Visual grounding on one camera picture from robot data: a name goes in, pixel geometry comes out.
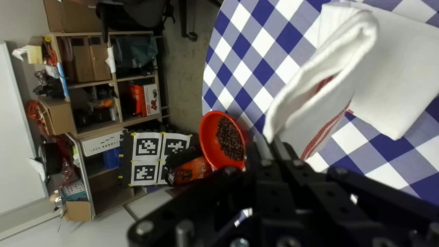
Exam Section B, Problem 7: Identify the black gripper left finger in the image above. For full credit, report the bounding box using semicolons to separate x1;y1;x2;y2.
248;136;274;170

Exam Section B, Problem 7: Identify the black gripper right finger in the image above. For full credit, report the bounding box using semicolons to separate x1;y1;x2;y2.
272;138;315;171

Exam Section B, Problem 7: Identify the white towel with red stripes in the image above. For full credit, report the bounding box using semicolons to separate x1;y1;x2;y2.
263;1;439;159

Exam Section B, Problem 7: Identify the red bowl with beans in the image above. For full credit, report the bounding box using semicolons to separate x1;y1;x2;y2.
198;110;246;170

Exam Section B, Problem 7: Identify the orange black power tool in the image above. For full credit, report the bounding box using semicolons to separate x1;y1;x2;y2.
163;148;212;186

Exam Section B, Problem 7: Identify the calibration marker board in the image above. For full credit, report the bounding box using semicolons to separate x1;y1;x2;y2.
120;132;191;186

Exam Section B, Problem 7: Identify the blue white checkered tablecloth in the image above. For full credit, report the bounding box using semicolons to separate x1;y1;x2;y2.
201;0;439;204

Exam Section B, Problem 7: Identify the wooden storage shelf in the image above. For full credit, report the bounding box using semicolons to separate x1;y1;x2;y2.
27;30;167;215

